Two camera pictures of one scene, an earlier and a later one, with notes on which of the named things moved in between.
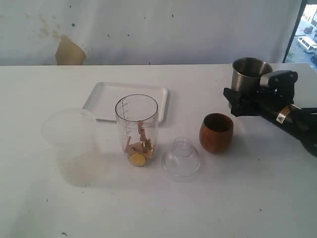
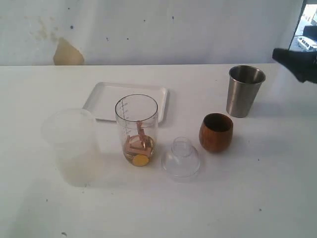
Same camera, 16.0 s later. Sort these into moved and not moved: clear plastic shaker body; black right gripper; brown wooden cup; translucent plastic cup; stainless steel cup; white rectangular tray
Moved: black right gripper; stainless steel cup
Not moved: translucent plastic cup; white rectangular tray; clear plastic shaker body; brown wooden cup
